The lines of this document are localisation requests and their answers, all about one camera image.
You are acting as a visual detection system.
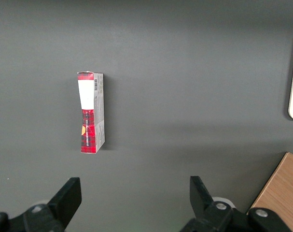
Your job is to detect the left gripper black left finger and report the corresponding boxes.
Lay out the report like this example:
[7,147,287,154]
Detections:
[0,176,83,232]

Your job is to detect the red tartan cardboard box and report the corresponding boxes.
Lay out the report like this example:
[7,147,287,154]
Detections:
[77,71,106,154]

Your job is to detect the wooden drawer cabinet body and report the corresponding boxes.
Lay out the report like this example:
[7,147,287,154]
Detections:
[246,151,293,232]

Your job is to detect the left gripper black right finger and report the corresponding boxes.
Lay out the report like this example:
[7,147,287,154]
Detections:
[180,175,291,232]

